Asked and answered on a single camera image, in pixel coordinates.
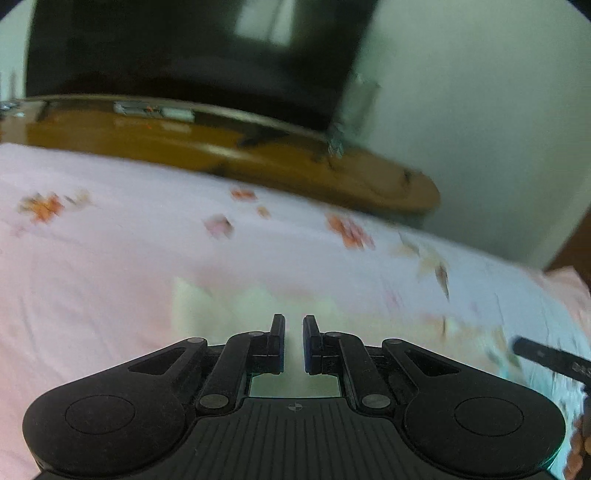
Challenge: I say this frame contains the pink floral bed sheet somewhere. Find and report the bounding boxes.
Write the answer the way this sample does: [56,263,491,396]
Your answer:
[1,144,590,479]

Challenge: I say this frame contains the silver set-top box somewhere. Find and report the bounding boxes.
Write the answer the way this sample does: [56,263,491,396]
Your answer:
[113,101,194,123]

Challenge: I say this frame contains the wooden tv bench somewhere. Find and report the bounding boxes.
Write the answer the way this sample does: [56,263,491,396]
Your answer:
[1,95,441,217]

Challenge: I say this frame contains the person's right hand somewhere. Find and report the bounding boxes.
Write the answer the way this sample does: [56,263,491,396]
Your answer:
[563,415,590,480]

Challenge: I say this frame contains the white knit sweater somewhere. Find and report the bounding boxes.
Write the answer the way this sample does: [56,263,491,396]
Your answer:
[171,278,353,398]

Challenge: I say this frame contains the black curved television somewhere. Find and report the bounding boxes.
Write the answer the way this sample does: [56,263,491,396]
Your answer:
[26,1,376,132]

